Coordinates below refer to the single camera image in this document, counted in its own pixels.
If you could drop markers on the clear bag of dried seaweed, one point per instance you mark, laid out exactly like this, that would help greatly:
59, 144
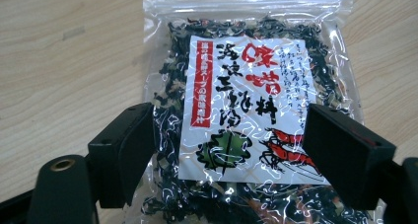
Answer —
249, 118

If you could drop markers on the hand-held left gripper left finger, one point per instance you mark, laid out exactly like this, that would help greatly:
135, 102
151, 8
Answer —
121, 151

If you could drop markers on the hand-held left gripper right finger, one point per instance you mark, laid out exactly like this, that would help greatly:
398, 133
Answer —
345, 155

